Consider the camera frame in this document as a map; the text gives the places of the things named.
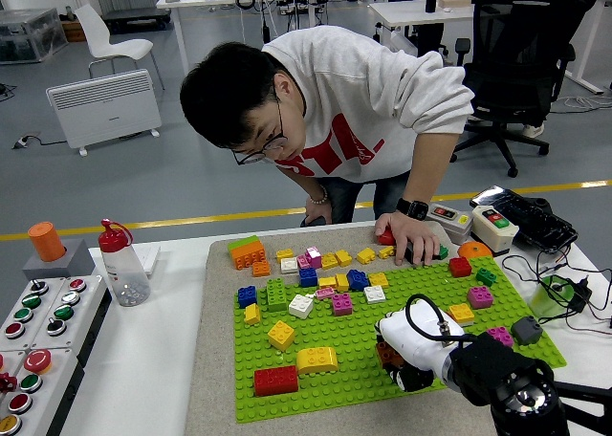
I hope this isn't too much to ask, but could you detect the lime green flat brick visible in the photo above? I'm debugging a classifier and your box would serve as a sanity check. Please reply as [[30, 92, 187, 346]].
[[227, 234, 262, 253]]

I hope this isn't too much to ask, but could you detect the grey push-button box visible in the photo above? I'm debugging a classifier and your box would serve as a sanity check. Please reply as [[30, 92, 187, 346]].
[[426, 201, 475, 247]]

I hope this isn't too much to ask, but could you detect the dark grey slope brick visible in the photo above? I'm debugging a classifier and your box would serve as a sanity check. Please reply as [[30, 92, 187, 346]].
[[510, 316, 544, 346]]

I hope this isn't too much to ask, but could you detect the white panel heater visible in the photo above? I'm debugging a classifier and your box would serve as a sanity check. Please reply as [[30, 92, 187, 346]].
[[45, 68, 164, 157]]

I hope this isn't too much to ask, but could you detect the black office chair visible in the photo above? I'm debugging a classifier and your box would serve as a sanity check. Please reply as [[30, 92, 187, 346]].
[[449, 0, 578, 179]]

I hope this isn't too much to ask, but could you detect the grey emergency-stop control box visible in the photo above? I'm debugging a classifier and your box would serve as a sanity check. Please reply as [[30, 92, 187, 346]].
[[0, 347, 88, 436]]

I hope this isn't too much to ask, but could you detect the person's right hand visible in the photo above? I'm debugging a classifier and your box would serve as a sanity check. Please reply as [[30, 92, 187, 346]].
[[304, 199, 335, 228]]

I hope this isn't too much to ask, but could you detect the red long brick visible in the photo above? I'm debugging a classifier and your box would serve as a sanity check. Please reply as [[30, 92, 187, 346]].
[[252, 364, 300, 398]]

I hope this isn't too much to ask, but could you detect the large yellow brick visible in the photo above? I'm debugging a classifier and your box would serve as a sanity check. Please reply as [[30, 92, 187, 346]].
[[267, 319, 296, 352]]

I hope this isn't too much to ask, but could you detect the white flat panel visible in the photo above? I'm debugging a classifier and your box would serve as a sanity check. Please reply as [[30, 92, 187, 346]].
[[128, 243, 162, 277]]

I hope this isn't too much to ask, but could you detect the orange long brick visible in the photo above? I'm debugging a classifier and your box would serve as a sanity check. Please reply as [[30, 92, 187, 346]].
[[229, 240, 269, 272]]

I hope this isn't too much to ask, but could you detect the black floor plug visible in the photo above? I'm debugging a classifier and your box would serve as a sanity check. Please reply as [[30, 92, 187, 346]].
[[11, 133, 43, 151]]

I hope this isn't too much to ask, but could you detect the yellow and white brick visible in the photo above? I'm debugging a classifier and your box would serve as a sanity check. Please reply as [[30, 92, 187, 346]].
[[448, 302, 476, 326]]

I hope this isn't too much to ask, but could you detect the black plug with cord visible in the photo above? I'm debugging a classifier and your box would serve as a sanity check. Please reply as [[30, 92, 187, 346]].
[[500, 251, 612, 338]]

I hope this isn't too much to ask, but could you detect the standing person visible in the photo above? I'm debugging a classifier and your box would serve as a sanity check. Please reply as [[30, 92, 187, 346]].
[[179, 24, 477, 268]]

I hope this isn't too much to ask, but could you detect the orange fruit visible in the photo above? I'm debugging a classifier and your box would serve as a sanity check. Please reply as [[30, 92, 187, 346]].
[[457, 241, 494, 261]]

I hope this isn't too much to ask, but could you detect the clear bottle red cap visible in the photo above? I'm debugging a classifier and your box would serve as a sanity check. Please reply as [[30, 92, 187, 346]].
[[97, 218, 152, 309]]

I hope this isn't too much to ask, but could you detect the grey four-button control box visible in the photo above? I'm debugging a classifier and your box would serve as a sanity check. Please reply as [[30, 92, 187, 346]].
[[29, 274, 112, 368], [0, 276, 66, 352]]

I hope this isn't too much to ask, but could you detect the green studded baseplate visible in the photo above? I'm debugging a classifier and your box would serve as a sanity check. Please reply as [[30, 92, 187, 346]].
[[232, 255, 568, 425]]

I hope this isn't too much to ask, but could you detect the white chair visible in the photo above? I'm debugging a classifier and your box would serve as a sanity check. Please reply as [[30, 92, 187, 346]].
[[74, 4, 166, 92]]

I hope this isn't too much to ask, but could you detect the grey block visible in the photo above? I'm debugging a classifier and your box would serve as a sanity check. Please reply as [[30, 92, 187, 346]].
[[21, 238, 98, 283]]

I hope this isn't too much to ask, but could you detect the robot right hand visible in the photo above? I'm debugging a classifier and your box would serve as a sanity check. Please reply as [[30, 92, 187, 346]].
[[375, 304, 468, 393]]

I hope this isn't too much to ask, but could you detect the person's left hand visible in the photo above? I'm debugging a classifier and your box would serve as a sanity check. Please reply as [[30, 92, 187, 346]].
[[373, 211, 443, 268]]

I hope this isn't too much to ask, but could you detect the beige push-button box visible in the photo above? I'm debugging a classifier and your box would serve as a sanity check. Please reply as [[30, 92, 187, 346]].
[[470, 205, 520, 258]]

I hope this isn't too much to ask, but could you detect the black cable bundle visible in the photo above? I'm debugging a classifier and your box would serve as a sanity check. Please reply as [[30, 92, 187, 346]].
[[233, 0, 332, 45]]

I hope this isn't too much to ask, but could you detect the yellow curved brick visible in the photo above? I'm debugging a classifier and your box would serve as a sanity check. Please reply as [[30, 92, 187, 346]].
[[295, 346, 339, 376]]

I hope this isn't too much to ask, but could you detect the orange cylinder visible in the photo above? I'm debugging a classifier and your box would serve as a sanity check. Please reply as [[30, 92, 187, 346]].
[[27, 221, 67, 263]]

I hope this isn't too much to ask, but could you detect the black handheld controller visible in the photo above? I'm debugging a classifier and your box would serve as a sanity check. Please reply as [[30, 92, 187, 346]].
[[469, 184, 579, 256]]

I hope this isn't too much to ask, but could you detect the black smartwatch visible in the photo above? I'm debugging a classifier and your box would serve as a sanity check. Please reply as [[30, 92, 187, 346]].
[[395, 197, 431, 223]]

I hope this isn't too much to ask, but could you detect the green translucent cup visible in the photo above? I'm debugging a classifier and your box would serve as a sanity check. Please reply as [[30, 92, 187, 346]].
[[531, 273, 574, 318]]

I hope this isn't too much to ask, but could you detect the wooden box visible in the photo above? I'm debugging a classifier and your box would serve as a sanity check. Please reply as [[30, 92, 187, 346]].
[[60, 18, 89, 44]]

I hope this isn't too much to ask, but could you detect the grey-brown mat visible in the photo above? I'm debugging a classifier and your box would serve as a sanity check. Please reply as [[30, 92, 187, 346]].
[[184, 219, 556, 436]]

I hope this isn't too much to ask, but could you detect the brown brick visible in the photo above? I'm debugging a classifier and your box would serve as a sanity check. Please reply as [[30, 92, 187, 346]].
[[375, 340, 405, 368]]

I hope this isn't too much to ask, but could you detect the black platform dolly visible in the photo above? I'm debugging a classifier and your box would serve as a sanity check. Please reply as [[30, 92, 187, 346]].
[[100, 6, 172, 34]]

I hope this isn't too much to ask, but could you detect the clear storage crate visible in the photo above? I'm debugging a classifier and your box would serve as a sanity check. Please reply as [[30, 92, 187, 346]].
[[0, 8, 70, 66]]

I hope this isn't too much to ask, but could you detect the lime green tall brick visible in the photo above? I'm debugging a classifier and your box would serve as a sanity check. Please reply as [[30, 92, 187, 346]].
[[266, 277, 289, 313]]

